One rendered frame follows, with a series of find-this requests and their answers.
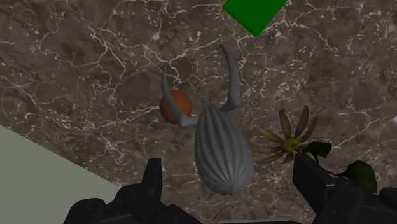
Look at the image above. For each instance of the pale yellow daisy flower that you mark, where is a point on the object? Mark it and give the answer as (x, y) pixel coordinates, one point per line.
(290, 144)

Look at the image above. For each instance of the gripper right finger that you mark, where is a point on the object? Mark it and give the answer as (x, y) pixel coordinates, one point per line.
(328, 195)

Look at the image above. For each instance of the green robot stand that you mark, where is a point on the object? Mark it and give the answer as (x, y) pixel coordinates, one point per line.
(252, 14)

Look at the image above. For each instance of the orange ball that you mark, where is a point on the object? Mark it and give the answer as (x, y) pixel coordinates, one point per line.
(181, 100)

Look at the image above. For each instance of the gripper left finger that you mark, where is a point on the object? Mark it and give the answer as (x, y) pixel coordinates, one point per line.
(149, 198)

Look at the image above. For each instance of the grey ribbed horned figure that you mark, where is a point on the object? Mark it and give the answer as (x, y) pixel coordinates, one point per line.
(221, 152)

